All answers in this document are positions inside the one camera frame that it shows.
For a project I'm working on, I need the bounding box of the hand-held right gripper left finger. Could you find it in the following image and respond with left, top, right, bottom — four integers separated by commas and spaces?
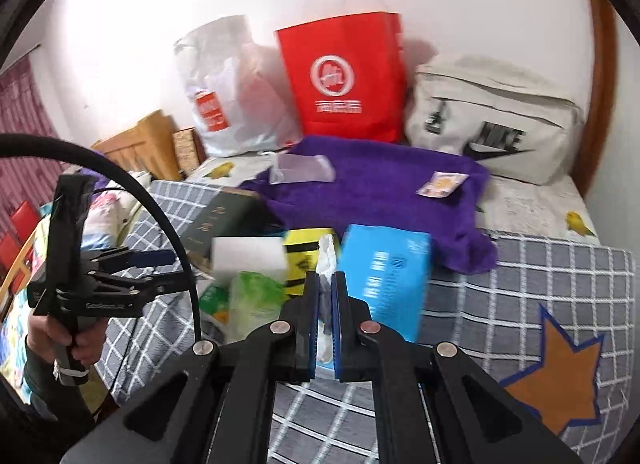
60, 271, 321, 464

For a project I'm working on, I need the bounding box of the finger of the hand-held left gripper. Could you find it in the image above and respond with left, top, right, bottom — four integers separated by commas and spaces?
91, 248, 177, 271
90, 271, 185, 306

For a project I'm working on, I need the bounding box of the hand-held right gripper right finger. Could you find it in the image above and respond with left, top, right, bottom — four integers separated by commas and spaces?
333, 271, 584, 464

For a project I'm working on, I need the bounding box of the green tissue pack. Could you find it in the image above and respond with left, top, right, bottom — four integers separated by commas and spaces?
200, 271, 287, 346

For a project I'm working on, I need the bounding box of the white tissue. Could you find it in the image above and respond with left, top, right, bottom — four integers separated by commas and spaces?
314, 234, 342, 371

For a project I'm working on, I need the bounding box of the dark green box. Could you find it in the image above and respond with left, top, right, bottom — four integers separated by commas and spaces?
177, 189, 282, 266

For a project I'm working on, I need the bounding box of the person's left hand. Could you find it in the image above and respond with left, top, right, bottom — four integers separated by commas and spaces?
25, 313, 107, 371

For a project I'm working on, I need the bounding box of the floral quilt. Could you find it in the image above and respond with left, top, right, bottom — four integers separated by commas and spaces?
82, 171, 152, 251

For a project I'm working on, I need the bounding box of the light blue tissue box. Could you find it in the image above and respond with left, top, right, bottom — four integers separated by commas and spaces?
339, 224, 433, 343

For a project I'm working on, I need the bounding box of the yellow black device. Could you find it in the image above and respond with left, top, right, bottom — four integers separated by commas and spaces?
282, 228, 342, 301

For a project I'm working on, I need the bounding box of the wooden headboard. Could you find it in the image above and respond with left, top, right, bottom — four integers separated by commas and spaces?
91, 110, 184, 183

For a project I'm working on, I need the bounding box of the brown patterned box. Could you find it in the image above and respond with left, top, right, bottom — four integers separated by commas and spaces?
172, 127, 202, 178

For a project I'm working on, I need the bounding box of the purple towel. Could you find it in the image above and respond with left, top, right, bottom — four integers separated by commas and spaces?
240, 135, 499, 276

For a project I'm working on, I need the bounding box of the maroon curtain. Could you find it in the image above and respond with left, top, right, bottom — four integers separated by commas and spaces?
0, 51, 62, 255

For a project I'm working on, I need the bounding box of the clear plastic packet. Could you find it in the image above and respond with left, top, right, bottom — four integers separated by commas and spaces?
270, 153, 337, 185

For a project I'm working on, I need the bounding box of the small yellow printed sachet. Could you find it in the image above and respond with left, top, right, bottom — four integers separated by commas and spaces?
416, 170, 467, 198

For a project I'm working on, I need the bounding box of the white plastic bag orange label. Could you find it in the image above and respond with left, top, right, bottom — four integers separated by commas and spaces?
172, 14, 304, 158

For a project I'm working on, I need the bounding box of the grey checked blanket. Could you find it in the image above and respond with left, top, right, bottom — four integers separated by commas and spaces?
95, 178, 637, 464

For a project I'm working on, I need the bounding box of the bird print bed sheet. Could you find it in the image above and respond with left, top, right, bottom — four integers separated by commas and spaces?
192, 156, 601, 246

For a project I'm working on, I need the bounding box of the red paper bag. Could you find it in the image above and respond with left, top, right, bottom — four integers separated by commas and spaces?
274, 0, 407, 145

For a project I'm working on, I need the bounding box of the light grey duffel bag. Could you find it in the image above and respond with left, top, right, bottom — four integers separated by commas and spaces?
404, 51, 587, 186

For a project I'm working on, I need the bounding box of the black cable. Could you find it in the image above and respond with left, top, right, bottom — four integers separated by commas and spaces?
0, 134, 204, 346

